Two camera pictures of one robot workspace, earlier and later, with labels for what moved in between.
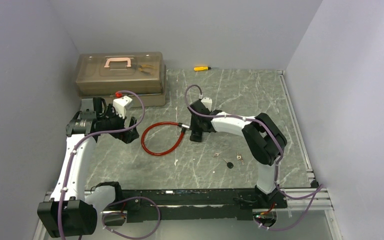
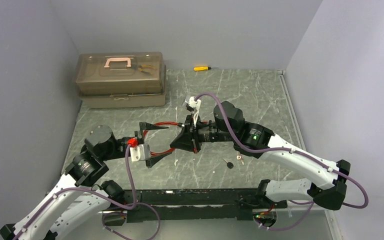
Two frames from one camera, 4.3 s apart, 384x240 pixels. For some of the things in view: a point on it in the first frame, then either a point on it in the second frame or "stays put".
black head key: [229, 164] stays put
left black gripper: [125, 127] -> [140, 142]
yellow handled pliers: [140, 66] stays put
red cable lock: [183, 127] stays put
